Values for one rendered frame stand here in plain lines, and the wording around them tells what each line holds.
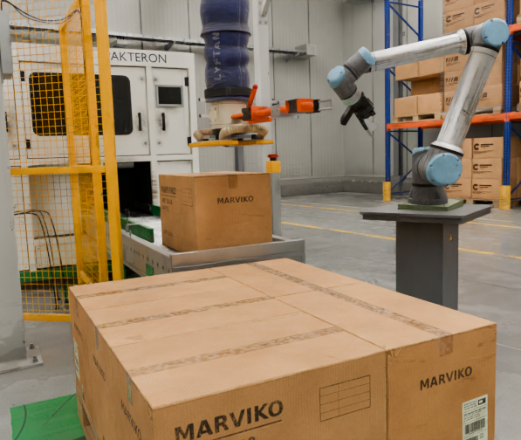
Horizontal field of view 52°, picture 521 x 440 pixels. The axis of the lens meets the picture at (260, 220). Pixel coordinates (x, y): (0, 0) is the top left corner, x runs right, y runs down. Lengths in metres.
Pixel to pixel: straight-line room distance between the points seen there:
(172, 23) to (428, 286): 10.35
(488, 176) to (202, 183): 8.08
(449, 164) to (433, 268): 0.51
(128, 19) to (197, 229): 9.71
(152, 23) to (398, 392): 11.19
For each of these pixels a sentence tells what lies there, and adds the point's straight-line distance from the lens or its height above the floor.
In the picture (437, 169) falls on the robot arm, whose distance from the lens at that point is 2.48.
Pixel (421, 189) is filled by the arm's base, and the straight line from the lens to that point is 2.68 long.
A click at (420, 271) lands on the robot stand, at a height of 0.46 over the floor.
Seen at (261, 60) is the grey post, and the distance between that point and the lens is 5.83.
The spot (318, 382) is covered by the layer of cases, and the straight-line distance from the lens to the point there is 1.31.
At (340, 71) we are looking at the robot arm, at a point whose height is 1.38.
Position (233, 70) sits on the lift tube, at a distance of 2.54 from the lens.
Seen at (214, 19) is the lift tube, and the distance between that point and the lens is 2.58.
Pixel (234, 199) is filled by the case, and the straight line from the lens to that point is 2.58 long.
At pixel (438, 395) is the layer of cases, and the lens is 1.58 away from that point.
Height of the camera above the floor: 1.03
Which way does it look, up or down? 7 degrees down
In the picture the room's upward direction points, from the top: 2 degrees counter-clockwise
